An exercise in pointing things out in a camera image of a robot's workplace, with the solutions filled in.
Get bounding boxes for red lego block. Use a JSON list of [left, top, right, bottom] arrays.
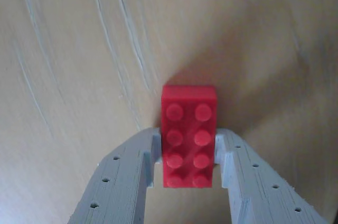
[[161, 84, 219, 189]]

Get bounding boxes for grey-white gripper finger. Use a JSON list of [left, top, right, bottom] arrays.
[[67, 127, 163, 224], [214, 128, 331, 224]]

